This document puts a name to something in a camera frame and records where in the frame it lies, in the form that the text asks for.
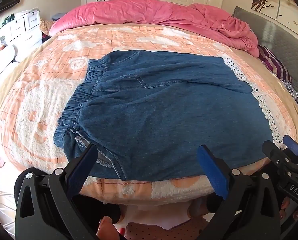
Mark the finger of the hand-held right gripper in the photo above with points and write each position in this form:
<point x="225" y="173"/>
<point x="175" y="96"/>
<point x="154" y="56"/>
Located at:
<point x="293" y="146"/>
<point x="273" y="151"/>

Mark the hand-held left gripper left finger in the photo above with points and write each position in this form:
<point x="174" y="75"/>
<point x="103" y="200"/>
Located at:
<point x="82" y="164"/>

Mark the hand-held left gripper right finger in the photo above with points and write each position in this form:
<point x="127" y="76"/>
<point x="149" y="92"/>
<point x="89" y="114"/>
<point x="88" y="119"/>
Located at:
<point x="212" y="171"/>

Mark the blue denim pants lace trim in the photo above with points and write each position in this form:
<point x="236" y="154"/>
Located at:
<point x="164" y="117"/>

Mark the person's right hand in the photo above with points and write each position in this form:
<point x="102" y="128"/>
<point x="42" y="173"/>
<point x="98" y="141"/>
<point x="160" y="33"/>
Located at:
<point x="286" y="204"/>

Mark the person's left hand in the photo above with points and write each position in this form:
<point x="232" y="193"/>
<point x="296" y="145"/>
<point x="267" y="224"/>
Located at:
<point x="106" y="228"/>

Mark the blue floral cloth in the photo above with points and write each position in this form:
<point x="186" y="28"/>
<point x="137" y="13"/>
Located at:
<point x="293" y="92"/>

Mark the orange checked fleece blanket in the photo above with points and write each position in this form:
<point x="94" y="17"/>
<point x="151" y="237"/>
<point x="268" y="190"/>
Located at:
<point x="38" y="105"/>

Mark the pink dotted garment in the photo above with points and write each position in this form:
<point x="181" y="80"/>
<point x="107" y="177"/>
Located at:
<point x="151" y="231"/>

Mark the purple striped pillow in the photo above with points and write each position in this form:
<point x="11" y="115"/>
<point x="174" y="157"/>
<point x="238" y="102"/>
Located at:
<point x="274" y="62"/>

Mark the grey padded headboard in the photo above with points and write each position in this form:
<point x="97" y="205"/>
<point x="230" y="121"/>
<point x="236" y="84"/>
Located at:
<point x="276" y="35"/>

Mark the beige plush toy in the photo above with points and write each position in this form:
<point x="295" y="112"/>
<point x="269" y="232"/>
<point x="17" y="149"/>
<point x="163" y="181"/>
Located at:
<point x="46" y="26"/>

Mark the white chest of drawers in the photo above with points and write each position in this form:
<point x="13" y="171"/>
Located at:
<point x="21" y="27"/>

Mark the pink duvet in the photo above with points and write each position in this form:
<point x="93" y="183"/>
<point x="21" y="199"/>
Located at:
<point x="139" y="12"/>

